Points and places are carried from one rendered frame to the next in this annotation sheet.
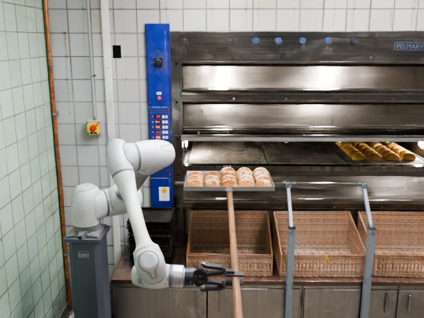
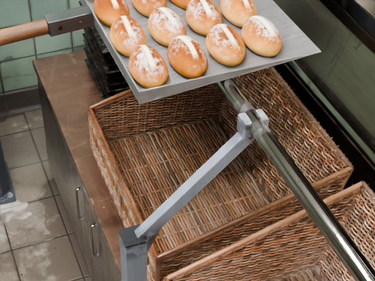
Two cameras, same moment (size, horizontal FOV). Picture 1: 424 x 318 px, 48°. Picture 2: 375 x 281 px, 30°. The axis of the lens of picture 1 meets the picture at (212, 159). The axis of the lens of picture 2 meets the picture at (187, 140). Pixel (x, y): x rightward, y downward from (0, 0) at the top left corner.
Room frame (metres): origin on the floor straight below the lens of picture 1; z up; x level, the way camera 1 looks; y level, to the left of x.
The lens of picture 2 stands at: (2.44, -1.26, 1.93)
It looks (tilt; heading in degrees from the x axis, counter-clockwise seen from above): 42 degrees down; 65
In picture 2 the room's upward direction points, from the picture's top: 3 degrees clockwise
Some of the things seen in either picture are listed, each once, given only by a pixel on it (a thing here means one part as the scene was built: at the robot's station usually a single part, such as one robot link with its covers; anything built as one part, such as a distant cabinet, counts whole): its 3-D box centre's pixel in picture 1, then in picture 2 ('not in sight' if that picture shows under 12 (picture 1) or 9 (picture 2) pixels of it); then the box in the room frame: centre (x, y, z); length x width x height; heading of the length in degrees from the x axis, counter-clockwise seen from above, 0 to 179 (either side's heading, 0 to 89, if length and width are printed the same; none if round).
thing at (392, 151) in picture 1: (373, 148); not in sight; (3.72, -1.28, 1.21); 0.61 x 0.48 x 0.06; 179
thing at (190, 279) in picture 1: (195, 276); not in sight; (1.77, 0.07, 1.12); 0.09 x 0.07 x 0.08; 89
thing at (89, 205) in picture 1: (87, 203); not in sight; (2.52, 0.69, 1.17); 0.18 x 0.16 x 0.22; 120
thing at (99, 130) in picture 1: (94, 127); not in sight; (3.27, 0.81, 1.46); 0.10 x 0.07 x 0.10; 89
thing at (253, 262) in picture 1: (229, 241); (207, 155); (3.03, -0.12, 0.72); 0.56 x 0.49 x 0.28; 88
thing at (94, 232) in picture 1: (86, 228); not in sight; (2.50, 0.70, 1.03); 0.22 x 0.18 x 0.06; 177
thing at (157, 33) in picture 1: (173, 149); not in sight; (4.23, 0.34, 1.07); 1.93 x 0.16 x 2.15; 179
